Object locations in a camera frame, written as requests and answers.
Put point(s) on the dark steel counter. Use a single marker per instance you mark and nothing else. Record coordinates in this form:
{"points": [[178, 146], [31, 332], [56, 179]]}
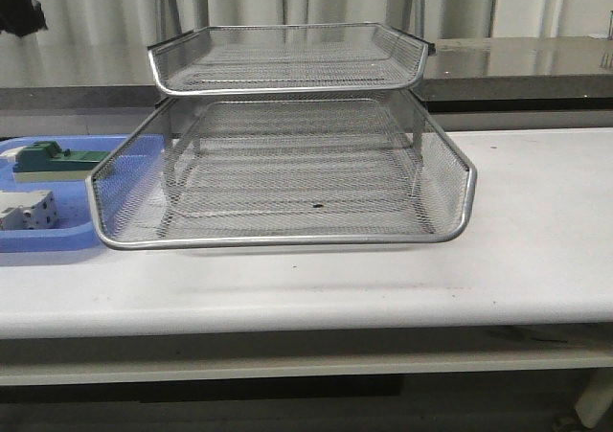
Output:
{"points": [[464, 75]]}

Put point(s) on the green terminal block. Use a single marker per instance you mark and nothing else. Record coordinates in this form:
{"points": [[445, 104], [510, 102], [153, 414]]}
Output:
{"points": [[46, 161]]}

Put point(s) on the white circuit breaker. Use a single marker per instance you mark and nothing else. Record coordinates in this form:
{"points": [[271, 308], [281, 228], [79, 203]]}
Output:
{"points": [[28, 210]]}

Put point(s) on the blue plastic tray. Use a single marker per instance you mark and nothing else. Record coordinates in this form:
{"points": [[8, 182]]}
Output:
{"points": [[74, 229]]}

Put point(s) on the silver rack frame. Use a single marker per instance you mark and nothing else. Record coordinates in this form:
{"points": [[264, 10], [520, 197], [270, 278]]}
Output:
{"points": [[165, 10]]}

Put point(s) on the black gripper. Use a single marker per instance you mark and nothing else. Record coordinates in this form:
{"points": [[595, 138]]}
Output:
{"points": [[22, 17]]}

